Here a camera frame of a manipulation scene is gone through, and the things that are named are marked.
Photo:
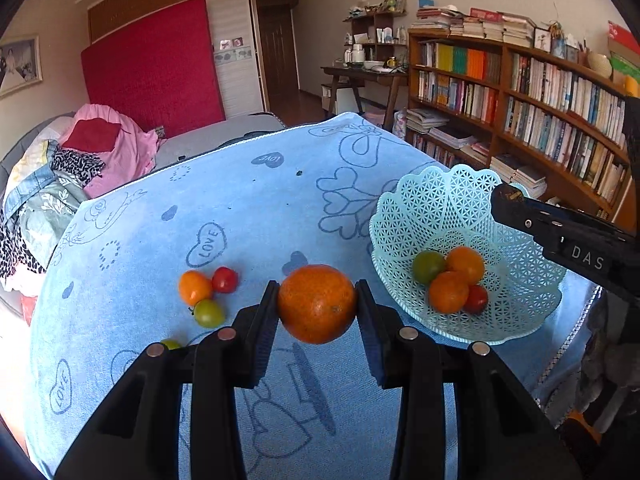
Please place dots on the large green tomato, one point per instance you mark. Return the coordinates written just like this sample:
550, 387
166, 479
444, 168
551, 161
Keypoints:
427, 267

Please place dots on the red cloth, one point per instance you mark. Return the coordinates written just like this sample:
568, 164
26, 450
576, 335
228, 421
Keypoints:
28, 310

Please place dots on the wooden desk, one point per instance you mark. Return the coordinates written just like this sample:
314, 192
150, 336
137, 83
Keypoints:
360, 74

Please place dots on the small framed picture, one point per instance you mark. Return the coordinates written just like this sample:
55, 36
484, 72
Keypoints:
395, 3

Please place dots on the black picture frame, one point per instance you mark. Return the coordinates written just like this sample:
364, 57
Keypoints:
542, 40

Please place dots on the white kettle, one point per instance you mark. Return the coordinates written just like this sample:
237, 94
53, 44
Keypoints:
356, 54

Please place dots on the light patchwork quilt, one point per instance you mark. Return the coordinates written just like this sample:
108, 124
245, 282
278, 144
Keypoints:
30, 180

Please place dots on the dark wooden door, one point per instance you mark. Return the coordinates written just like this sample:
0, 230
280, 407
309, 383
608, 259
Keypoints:
277, 50

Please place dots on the pink cloth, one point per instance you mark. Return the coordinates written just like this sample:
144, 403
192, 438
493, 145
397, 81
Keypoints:
125, 160

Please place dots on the white wardrobe doors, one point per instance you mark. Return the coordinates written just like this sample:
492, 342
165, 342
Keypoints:
240, 90

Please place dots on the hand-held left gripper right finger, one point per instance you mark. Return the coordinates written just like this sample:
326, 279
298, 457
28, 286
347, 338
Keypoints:
372, 345

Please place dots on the light blue lattice basket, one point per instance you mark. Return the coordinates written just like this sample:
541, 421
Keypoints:
450, 200

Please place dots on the blue printed towel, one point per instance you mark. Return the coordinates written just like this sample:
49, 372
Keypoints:
150, 200

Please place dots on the green floral quilt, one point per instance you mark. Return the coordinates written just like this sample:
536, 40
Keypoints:
50, 210

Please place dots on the stacks of books atop bookcase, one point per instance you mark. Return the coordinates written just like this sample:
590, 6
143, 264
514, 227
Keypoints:
475, 22

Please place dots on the orange tomato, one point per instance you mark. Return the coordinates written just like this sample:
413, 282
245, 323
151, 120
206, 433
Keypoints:
195, 287
467, 262

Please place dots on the wooden bookcase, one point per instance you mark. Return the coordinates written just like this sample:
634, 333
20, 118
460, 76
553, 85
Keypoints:
502, 90

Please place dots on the red cushion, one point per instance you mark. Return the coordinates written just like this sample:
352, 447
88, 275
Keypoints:
90, 135

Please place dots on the piles of loose books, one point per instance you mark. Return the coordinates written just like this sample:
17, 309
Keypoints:
450, 135

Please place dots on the rows of shelved books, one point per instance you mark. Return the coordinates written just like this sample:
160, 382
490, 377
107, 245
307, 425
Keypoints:
550, 90

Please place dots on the white storage box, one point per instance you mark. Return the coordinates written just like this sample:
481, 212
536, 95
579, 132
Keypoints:
340, 100

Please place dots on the orange mandarin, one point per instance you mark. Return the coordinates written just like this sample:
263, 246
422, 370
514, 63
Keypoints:
316, 305
447, 292

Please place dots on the framed wall photo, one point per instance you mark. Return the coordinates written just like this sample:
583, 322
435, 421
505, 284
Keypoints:
20, 65

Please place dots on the red mattress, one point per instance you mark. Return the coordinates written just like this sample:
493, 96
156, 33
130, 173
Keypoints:
150, 70

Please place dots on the wooden desk shelf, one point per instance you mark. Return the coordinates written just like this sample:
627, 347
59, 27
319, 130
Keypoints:
372, 22

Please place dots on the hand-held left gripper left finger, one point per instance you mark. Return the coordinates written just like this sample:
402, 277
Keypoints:
265, 340

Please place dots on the red tomato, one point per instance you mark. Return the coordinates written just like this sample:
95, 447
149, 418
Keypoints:
225, 280
477, 300

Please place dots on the woven straw ball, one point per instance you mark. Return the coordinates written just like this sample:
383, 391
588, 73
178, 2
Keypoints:
600, 65

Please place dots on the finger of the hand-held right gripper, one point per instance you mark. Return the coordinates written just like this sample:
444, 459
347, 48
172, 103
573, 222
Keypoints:
525, 220

